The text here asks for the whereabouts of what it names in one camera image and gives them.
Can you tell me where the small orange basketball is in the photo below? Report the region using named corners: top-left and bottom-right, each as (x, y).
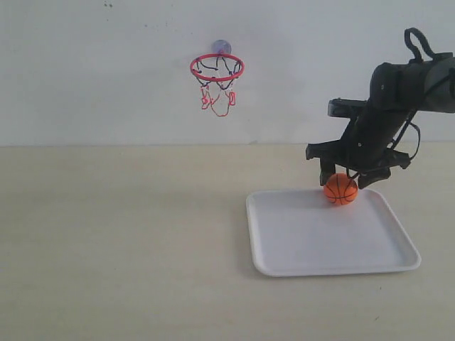
top-left (323, 173), bottom-right (358, 206)

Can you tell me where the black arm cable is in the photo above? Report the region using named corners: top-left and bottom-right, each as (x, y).
top-left (390, 27), bottom-right (441, 161)

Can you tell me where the white plastic tray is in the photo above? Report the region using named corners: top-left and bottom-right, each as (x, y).
top-left (246, 189), bottom-right (422, 277)

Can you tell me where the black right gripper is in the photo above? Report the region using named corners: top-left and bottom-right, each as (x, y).
top-left (306, 102), bottom-right (411, 190)

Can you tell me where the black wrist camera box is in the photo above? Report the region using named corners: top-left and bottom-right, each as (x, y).
top-left (328, 98), bottom-right (367, 119)

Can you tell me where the red mini basketball hoop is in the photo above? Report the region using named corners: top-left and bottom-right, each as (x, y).
top-left (189, 53), bottom-right (245, 117)

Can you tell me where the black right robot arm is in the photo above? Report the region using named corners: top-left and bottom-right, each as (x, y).
top-left (306, 57), bottom-right (454, 188)

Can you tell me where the clear suction cup mount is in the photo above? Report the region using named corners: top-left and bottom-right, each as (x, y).
top-left (211, 39), bottom-right (232, 54)

